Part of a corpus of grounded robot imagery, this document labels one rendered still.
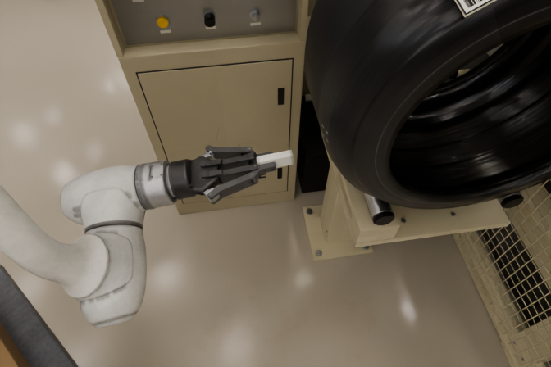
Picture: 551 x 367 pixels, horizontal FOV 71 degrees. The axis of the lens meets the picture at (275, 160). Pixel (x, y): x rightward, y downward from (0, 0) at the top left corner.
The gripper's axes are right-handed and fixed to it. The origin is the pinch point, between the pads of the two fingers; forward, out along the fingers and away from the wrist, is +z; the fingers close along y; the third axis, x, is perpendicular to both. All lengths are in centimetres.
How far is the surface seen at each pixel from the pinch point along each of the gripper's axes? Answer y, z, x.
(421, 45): -10.2, 20.0, -29.6
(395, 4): -5.1, 18.3, -32.2
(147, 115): 51, -40, 29
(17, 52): 190, -157, 79
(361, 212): -6.1, 15.7, 16.3
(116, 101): 133, -88, 89
